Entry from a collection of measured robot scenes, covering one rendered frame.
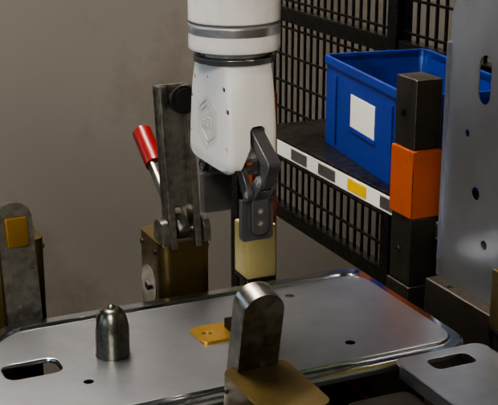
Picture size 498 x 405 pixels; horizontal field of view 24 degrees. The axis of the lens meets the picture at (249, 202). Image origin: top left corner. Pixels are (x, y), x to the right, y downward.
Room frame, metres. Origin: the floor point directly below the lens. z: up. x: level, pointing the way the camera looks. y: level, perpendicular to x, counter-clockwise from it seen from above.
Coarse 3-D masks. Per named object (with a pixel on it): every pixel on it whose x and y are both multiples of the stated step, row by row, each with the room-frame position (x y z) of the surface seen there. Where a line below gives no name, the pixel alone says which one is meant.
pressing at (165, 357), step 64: (64, 320) 1.08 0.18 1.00; (128, 320) 1.08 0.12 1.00; (192, 320) 1.08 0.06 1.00; (320, 320) 1.08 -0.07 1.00; (384, 320) 1.08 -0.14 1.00; (0, 384) 0.94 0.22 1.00; (64, 384) 0.94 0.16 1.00; (128, 384) 0.94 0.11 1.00; (192, 384) 0.94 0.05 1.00; (320, 384) 0.96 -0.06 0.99
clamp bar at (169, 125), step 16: (160, 96) 1.19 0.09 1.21; (176, 96) 1.16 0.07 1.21; (160, 112) 1.18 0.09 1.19; (176, 112) 1.20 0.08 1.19; (160, 128) 1.19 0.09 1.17; (176, 128) 1.20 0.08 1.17; (160, 144) 1.19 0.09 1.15; (176, 144) 1.19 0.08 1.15; (160, 160) 1.19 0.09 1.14; (176, 160) 1.19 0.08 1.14; (192, 160) 1.19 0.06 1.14; (160, 176) 1.19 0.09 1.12; (176, 176) 1.19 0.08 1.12; (192, 176) 1.19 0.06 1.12; (176, 192) 1.19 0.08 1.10; (192, 192) 1.18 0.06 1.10; (192, 208) 1.18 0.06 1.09; (192, 224) 1.18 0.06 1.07; (176, 240) 1.17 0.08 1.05
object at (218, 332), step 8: (224, 320) 1.06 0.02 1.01; (192, 328) 1.06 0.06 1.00; (200, 328) 1.06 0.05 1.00; (208, 328) 1.06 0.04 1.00; (216, 328) 1.06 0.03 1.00; (224, 328) 1.06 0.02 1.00; (200, 336) 1.04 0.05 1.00; (208, 336) 1.04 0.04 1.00; (216, 336) 1.04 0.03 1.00; (224, 336) 1.04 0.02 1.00; (208, 344) 1.02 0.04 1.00
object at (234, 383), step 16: (272, 368) 0.88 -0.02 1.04; (288, 368) 0.88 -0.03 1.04; (224, 384) 0.87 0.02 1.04; (240, 384) 0.85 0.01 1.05; (256, 384) 0.85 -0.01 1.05; (272, 384) 0.85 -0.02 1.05; (288, 384) 0.85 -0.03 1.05; (304, 384) 0.85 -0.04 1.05; (240, 400) 0.84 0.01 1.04; (256, 400) 0.82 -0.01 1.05; (272, 400) 0.82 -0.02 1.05; (288, 400) 0.82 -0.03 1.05; (304, 400) 0.82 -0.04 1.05; (320, 400) 0.82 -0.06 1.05
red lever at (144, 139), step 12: (144, 132) 1.28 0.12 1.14; (144, 144) 1.27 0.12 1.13; (156, 144) 1.27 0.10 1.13; (144, 156) 1.26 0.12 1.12; (156, 156) 1.25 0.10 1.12; (156, 168) 1.24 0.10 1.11; (156, 180) 1.23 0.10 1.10; (180, 216) 1.19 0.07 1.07; (180, 228) 1.17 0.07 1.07; (192, 228) 1.18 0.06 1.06
